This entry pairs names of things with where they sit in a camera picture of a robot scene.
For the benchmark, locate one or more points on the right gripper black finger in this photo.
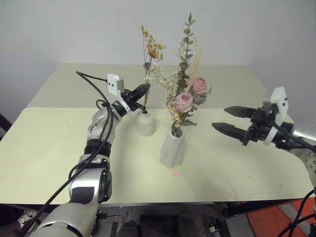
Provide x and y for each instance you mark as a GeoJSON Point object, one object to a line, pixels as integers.
{"type": "Point", "coordinates": [229, 130]}
{"type": "Point", "coordinates": [238, 111]}

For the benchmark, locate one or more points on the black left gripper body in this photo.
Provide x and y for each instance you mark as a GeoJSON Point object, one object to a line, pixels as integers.
{"type": "Point", "coordinates": [129, 98]}

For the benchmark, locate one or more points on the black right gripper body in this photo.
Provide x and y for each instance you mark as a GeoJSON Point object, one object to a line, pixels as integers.
{"type": "Point", "coordinates": [258, 127]}

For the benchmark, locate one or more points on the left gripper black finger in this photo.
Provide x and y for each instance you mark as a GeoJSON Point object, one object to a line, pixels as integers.
{"type": "Point", "coordinates": [142, 88]}
{"type": "Point", "coordinates": [142, 95]}

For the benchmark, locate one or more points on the yellow dried flower bouquet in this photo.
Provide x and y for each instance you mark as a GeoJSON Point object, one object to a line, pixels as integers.
{"type": "Point", "coordinates": [151, 51]}

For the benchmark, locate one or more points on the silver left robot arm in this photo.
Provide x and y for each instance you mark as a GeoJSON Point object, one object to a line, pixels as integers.
{"type": "Point", "coordinates": [84, 192]}

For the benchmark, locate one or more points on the small round white vase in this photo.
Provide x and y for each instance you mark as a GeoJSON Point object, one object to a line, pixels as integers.
{"type": "Point", "coordinates": [145, 124]}

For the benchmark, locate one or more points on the pink rose eucalyptus bouquet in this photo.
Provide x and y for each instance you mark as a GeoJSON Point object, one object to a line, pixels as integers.
{"type": "Point", "coordinates": [184, 100]}

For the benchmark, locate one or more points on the beige rear table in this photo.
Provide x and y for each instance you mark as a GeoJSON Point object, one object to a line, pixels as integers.
{"type": "Point", "coordinates": [74, 91]}

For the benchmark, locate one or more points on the tall faceted white vase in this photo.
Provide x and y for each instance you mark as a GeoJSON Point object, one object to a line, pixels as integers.
{"type": "Point", "coordinates": [172, 151]}

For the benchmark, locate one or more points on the orange red floor mat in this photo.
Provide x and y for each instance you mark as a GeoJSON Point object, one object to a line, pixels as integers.
{"type": "Point", "coordinates": [269, 219]}

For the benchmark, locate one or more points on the dark rounded shape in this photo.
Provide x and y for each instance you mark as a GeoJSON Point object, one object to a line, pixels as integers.
{"type": "Point", "coordinates": [128, 229]}

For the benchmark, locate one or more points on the white patterned object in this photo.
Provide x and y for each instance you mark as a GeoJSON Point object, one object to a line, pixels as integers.
{"type": "Point", "coordinates": [26, 217]}

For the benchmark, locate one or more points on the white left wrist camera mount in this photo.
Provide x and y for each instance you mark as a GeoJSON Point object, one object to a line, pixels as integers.
{"type": "Point", "coordinates": [113, 84]}

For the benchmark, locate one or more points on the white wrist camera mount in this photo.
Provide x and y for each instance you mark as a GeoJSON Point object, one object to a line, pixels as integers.
{"type": "Point", "coordinates": [113, 84]}
{"type": "Point", "coordinates": [279, 98]}

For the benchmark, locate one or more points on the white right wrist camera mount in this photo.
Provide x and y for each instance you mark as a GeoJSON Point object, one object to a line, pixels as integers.
{"type": "Point", "coordinates": [279, 98]}

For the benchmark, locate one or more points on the black table frame bar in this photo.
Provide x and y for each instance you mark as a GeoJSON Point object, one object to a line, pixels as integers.
{"type": "Point", "coordinates": [247, 208]}

